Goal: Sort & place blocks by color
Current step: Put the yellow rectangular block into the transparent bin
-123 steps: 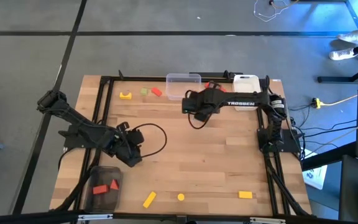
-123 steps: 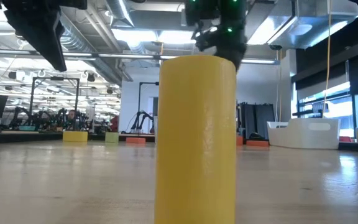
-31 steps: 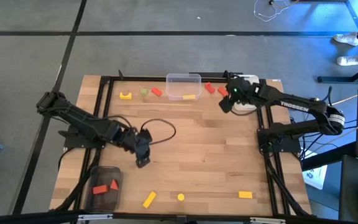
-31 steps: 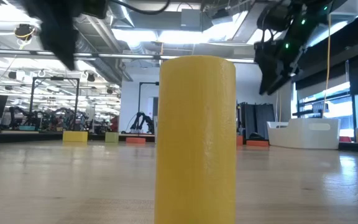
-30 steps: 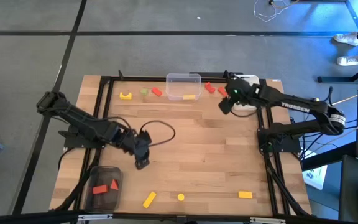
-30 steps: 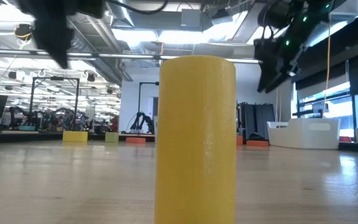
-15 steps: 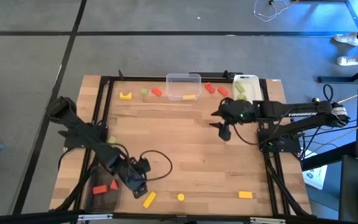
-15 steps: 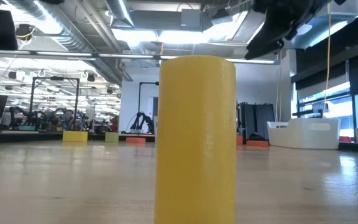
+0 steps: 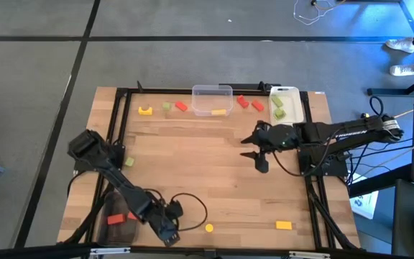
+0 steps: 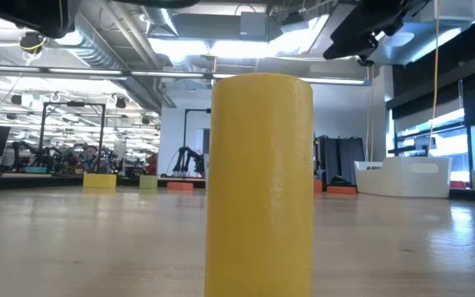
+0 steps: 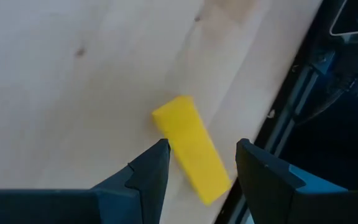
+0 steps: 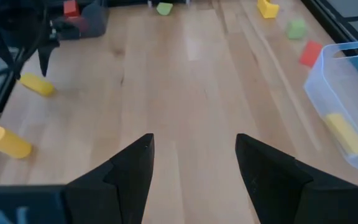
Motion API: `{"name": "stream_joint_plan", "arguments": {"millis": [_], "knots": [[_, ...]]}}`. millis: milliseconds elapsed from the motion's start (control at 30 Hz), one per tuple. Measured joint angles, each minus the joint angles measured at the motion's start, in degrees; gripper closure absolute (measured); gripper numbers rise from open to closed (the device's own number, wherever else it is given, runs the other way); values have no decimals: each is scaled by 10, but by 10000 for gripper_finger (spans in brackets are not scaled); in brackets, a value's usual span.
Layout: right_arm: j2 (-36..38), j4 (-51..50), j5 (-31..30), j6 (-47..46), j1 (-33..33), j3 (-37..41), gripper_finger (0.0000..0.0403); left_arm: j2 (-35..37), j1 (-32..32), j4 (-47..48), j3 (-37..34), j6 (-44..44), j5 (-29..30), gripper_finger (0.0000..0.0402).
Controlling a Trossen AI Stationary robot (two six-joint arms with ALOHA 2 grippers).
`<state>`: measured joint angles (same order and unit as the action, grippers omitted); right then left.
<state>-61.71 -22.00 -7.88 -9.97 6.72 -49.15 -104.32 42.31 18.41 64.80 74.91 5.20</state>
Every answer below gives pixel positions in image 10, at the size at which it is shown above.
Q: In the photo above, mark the black gantry frame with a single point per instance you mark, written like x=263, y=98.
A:
x=95, y=104
x=185, y=132

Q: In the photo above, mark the small red object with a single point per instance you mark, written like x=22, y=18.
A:
x=458, y=184

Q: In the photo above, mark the red block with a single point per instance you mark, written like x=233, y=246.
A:
x=317, y=186
x=180, y=186
x=340, y=189

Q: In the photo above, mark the black background robot arm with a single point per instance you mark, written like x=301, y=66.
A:
x=188, y=158

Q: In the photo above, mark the white plastic bin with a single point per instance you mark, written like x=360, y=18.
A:
x=398, y=181

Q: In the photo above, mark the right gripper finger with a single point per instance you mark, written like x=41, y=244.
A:
x=349, y=48

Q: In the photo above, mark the black folding panels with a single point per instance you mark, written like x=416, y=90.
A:
x=344, y=158

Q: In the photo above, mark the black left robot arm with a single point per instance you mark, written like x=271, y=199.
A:
x=35, y=16

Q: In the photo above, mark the green cube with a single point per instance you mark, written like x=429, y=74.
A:
x=148, y=182

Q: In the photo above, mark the yellow arch block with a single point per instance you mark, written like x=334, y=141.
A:
x=99, y=181

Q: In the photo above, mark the yellow cylinder block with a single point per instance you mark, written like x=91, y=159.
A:
x=258, y=185

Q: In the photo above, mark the long ceiling light bar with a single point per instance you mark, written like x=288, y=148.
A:
x=171, y=74

